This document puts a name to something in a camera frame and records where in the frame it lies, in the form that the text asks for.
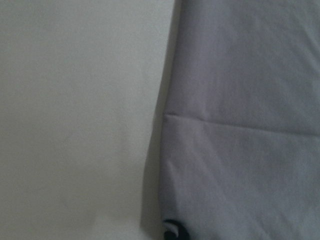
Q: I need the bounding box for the dark brown t-shirt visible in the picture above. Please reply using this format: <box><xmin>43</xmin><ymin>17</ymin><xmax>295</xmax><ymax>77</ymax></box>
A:
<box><xmin>139</xmin><ymin>0</ymin><xmax>320</xmax><ymax>240</ymax></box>

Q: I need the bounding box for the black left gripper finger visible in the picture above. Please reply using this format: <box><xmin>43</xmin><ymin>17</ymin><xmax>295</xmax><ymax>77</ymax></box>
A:
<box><xmin>163</xmin><ymin>219</ymin><xmax>189</xmax><ymax>240</ymax></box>

